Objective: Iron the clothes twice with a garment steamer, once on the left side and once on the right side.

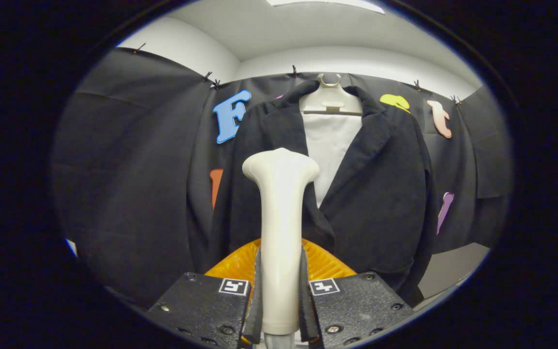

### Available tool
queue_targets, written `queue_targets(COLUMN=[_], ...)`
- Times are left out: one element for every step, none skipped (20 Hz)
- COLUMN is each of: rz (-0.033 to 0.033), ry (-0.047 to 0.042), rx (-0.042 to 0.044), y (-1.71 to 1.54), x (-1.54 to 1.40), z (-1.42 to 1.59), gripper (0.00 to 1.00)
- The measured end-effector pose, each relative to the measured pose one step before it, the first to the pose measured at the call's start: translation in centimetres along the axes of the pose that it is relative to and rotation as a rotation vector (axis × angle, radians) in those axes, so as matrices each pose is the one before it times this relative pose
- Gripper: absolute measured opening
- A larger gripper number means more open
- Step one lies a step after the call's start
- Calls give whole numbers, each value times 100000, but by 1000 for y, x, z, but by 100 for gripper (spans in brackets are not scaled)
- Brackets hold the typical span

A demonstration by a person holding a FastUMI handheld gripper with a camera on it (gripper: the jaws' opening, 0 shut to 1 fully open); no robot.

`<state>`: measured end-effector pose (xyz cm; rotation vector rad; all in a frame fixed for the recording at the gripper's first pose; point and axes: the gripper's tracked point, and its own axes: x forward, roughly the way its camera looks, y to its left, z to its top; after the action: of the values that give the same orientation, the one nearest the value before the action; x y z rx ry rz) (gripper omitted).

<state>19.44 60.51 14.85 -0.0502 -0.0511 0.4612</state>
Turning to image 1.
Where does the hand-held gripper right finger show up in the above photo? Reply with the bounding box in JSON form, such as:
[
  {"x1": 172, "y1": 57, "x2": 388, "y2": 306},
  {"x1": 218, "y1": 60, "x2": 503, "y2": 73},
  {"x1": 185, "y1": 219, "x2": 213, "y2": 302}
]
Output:
[{"x1": 301, "y1": 238, "x2": 415, "y2": 349}]

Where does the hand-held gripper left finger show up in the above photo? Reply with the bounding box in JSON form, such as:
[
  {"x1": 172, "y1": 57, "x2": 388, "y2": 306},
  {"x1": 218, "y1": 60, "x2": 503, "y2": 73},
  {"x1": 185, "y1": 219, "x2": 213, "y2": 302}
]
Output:
[{"x1": 144, "y1": 238, "x2": 264, "y2": 349}]

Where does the black suit jacket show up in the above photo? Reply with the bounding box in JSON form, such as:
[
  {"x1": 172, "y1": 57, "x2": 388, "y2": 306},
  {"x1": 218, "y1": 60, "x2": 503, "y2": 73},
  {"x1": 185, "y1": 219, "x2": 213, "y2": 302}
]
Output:
[{"x1": 186, "y1": 80, "x2": 437, "y2": 307}]

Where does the white garment steamer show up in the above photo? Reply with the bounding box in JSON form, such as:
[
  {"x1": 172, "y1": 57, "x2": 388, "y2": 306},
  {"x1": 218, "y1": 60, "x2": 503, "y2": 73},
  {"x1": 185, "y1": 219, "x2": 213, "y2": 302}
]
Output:
[{"x1": 242, "y1": 148, "x2": 320, "y2": 349}]

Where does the beige plastic clothes hanger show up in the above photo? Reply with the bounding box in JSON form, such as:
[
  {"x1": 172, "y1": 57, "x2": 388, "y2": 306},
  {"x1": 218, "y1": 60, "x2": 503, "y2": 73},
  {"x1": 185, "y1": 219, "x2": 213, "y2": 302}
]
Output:
[{"x1": 299, "y1": 73, "x2": 363, "y2": 116}]

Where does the grey cabinet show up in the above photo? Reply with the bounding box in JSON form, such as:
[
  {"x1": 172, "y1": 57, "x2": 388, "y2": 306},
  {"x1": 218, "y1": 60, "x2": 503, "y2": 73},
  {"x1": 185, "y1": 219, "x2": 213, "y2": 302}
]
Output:
[{"x1": 417, "y1": 242, "x2": 490, "y2": 303}]

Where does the black backdrop cloth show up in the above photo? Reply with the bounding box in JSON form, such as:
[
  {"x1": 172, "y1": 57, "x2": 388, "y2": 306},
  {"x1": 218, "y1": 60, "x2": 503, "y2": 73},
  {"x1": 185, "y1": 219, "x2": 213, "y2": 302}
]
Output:
[{"x1": 50, "y1": 46, "x2": 512, "y2": 308}]

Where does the row of black cloth clips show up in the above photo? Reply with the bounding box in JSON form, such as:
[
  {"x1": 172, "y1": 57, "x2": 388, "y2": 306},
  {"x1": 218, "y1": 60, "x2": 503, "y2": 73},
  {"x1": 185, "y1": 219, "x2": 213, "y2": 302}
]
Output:
[{"x1": 133, "y1": 43, "x2": 462, "y2": 106}]

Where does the long ceiling light panel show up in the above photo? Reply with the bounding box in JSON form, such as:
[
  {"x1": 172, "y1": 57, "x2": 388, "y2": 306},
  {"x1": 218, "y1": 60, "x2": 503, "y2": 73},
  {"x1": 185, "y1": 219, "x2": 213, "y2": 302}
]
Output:
[{"x1": 265, "y1": 0, "x2": 386, "y2": 14}]

